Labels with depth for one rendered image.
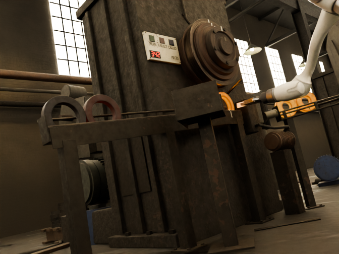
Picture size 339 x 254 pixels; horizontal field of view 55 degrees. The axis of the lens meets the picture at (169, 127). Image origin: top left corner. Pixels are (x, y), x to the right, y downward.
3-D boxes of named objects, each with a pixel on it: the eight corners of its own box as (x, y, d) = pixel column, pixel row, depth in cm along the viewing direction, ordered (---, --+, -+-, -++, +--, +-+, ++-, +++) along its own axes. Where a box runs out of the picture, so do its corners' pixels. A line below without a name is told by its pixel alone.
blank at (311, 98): (290, 94, 236) (292, 93, 233) (309, 89, 238) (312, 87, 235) (298, 115, 233) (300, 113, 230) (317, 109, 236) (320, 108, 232)
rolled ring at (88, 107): (116, 93, 156) (113, 95, 158) (81, 94, 143) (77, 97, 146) (125, 130, 154) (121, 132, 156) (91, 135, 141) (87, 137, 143)
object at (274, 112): (264, 121, 231) (261, 113, 232) (276, 118, 232) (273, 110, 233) (268, 119, 225) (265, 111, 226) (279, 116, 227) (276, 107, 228)
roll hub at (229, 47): (210, 66, 201) (201, 25, 206) (237, 71, 220) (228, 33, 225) (217, 63, 197) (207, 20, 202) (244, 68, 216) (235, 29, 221)
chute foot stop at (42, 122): (42, 145, 132) (37, 120, 133) (44, 145, 132) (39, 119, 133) (49, 141, 126) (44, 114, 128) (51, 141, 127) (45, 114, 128)
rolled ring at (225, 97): (230, 92, 218) (227, 93, 221) (213, 90, 206) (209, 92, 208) (237, 119, 215) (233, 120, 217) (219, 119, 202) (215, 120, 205)
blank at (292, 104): (271, 100, 233) (273, 99, 230) (290, 94, 236) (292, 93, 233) (278, 120, 231) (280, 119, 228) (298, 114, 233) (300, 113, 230)
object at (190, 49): (191, 86, 200) (176, 16, 209) (237, 90, 232) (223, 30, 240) (199, 82, 195) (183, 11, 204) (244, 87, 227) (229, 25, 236)
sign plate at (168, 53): (147, 60, 194) (142, 32, 197) (178, 65, 211) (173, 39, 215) (149, 58, 192) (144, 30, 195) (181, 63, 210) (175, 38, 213)
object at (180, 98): (204, 258, 133) (170, 91, 146) (212, 245, 158) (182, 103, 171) (255, 251, 129) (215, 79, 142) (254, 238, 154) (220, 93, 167)
